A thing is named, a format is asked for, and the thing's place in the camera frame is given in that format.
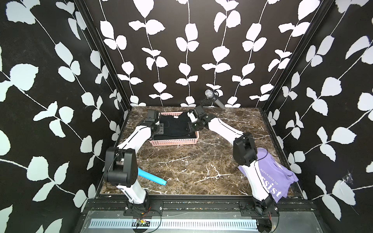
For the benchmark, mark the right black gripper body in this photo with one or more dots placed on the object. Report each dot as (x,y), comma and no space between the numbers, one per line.
(195,125)

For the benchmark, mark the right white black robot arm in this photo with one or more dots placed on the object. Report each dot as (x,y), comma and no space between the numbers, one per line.
(244,153)

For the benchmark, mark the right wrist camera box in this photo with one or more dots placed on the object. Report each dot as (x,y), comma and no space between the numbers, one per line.
(192,117)

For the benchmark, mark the black microphone tripod stand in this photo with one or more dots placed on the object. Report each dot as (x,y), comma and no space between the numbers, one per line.
(204,104)

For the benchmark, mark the grey microphone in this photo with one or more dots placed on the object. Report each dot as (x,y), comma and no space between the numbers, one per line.
(212,97)

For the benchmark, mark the light blue cylinder tube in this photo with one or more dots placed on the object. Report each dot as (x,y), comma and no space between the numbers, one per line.
(151,177)

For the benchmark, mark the pink perforated plastic basket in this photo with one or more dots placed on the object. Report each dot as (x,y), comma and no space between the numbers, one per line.
(189,141)

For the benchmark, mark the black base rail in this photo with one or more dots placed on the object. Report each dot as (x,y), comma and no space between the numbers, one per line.
(198,203)

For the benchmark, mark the white perforated vent strip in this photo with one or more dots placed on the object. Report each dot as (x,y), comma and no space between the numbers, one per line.
(178,224)

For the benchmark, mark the small circuit board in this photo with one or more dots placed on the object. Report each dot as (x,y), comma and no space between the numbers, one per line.
(141,223)

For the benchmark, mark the black t-shirt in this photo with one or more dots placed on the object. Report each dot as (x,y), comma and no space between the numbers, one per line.
(175,127)

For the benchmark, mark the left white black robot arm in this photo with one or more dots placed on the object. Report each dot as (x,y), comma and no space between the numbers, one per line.
(121,167)

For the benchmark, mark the purple t-shirt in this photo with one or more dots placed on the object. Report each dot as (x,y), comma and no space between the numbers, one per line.
(268,177)

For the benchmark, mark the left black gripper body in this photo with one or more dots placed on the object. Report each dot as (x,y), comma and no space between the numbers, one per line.
(160,127)

